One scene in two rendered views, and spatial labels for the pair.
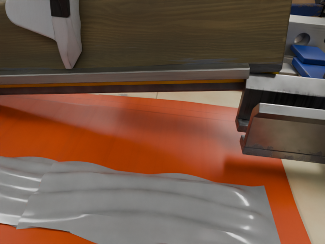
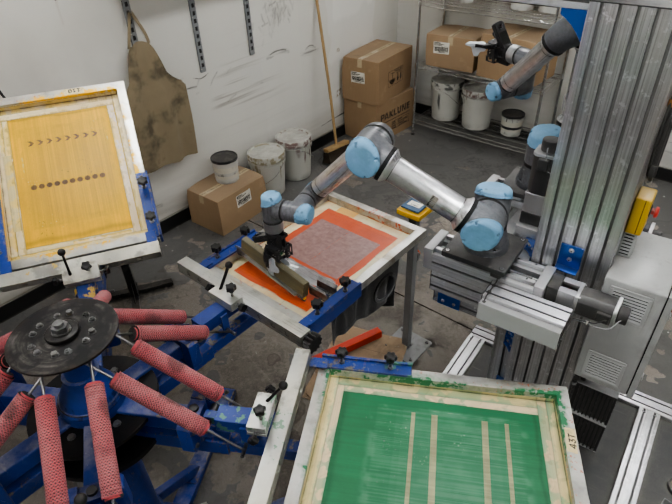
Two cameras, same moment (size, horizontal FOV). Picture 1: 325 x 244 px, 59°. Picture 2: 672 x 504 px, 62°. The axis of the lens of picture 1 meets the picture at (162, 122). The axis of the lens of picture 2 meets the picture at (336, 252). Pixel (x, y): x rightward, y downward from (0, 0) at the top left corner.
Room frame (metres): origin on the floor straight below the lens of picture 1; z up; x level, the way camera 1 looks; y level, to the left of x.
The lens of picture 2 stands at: (1.46, 1.35, 2.39)
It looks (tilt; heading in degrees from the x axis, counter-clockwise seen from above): 37 degrees down; 219
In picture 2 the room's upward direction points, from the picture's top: 2 degrees counter-clockwise
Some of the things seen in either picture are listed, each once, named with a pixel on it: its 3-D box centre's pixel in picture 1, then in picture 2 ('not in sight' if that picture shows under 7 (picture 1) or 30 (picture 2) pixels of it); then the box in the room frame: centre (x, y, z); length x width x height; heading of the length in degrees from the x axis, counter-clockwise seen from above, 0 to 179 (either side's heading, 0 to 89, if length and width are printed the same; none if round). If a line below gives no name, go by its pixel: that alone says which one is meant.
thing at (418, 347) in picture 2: not in sight; (410, 282); (-0.54, 0.24, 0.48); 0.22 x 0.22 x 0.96; 88
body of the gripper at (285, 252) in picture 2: not in sight; (277, 243); (0.28, 0.11, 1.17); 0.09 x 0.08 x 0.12; 88
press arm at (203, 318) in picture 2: not in sight; (216, 314); (0.58, 0.07, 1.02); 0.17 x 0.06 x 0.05; 178
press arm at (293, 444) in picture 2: not in sight; (291, 449); (0.79, 0.60, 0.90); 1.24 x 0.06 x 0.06; 118
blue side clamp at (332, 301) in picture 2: not in sight; (332, 307); (0.27, 0.36, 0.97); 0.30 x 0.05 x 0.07; 178
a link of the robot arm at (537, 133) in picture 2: not in sight; (544, 144); (-0.55, 0.78, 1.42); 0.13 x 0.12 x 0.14; 157
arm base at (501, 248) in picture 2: not in sight; (487, 232); (-0.04, 0.80, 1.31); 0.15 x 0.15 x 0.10
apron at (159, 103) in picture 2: not in sight; (152, 93); (-0.60, -1.83, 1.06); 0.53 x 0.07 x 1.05; 178
